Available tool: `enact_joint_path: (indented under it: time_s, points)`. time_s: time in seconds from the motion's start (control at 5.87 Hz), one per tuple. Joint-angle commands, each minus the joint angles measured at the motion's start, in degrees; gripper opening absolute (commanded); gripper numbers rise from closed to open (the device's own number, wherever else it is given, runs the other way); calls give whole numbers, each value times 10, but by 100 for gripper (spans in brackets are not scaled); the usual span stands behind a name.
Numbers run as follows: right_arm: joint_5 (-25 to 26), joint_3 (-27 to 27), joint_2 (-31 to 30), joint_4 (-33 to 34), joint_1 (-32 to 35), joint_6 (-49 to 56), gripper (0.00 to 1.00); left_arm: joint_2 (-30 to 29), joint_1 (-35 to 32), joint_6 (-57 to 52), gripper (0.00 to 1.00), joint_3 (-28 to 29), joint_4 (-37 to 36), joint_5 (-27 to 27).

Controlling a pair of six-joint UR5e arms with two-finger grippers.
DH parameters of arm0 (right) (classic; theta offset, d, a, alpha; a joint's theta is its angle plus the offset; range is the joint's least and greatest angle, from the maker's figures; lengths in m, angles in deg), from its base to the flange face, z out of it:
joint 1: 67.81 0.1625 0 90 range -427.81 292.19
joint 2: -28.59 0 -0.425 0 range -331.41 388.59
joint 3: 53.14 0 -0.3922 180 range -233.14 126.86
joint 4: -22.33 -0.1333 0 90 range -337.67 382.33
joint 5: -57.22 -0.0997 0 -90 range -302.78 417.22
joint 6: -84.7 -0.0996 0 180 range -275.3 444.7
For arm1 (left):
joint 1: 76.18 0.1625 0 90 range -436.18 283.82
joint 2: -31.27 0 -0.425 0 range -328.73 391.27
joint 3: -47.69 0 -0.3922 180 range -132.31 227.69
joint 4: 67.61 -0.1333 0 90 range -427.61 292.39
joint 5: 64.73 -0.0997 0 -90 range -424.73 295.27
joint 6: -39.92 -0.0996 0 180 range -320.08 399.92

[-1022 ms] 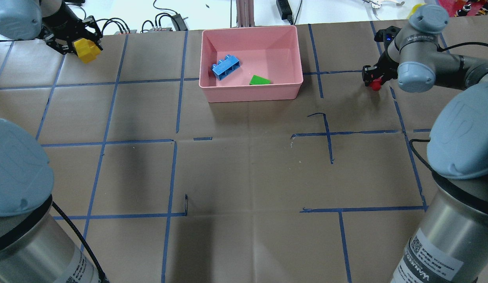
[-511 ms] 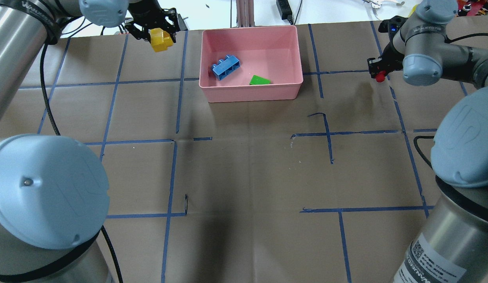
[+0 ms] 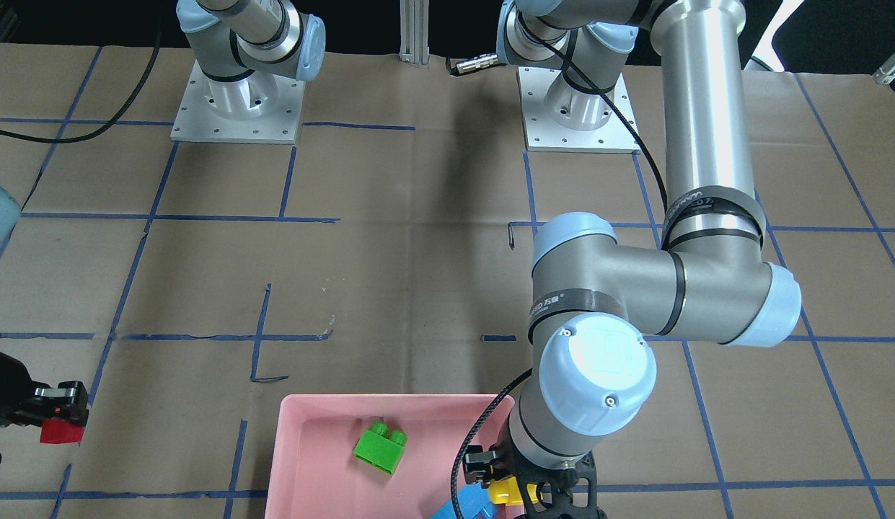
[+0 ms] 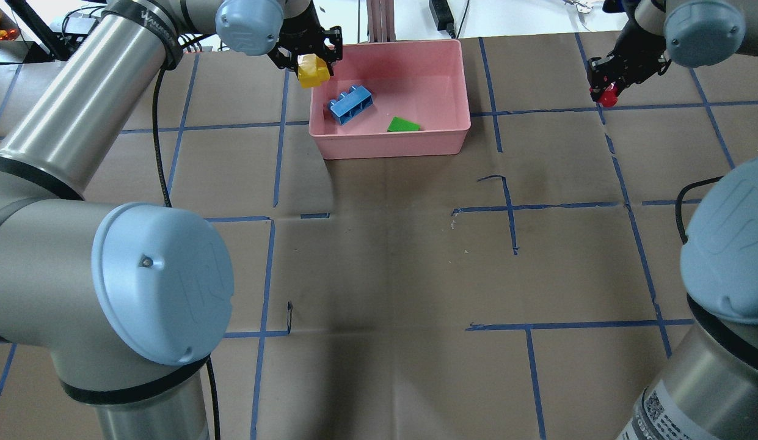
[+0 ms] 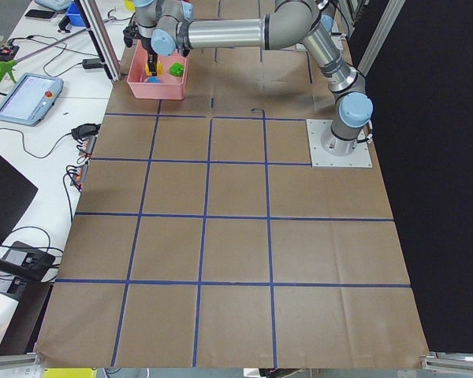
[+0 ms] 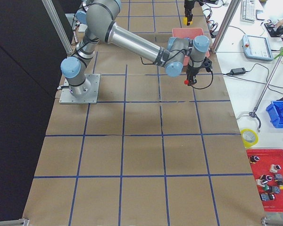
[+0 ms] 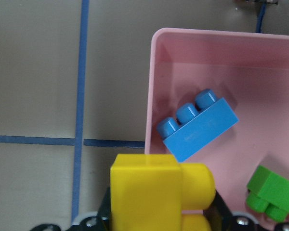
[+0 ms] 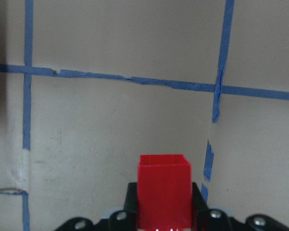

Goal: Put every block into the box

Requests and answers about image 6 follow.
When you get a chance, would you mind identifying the aluminium frame post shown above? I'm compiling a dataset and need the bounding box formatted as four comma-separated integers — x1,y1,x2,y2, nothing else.
211,0,241,54

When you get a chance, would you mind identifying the black power adapter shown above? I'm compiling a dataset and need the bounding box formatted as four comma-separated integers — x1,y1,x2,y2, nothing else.
229,67,247,75

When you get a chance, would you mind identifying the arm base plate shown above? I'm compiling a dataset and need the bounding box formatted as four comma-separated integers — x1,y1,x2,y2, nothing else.
59,74,101,104

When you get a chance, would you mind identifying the white keyboard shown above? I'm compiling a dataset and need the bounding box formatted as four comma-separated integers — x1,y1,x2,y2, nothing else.
240,0,256,23

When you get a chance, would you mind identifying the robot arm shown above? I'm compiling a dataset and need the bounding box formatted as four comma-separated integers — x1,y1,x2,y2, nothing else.
75,0,197,26
60,0,212,97

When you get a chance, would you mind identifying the grabber reach tool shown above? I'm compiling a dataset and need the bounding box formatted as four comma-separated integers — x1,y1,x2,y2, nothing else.
236,47,283,132

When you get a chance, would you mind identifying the pink plastic box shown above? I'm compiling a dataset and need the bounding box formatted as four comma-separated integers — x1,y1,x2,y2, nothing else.
172,28,210,69

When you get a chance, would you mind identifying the yellow tape roll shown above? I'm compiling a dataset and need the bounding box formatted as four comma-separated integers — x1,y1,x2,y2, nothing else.
241,129,258,148

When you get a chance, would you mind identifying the teach pendant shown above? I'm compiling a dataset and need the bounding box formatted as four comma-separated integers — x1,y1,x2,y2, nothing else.
241,34,274,62

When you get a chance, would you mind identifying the blue storage bin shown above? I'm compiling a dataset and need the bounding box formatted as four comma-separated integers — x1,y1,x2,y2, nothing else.
266,100,283,129

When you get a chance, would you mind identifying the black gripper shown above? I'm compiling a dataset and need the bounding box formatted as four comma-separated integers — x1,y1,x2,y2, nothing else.
186,58,212,86
184,0,195,21

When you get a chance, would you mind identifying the red parts tray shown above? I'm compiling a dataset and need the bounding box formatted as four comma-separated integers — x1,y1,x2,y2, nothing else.
247,149,283,212

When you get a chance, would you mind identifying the yellow toy block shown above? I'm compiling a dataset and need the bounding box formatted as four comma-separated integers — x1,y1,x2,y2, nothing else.
183,17,193,26

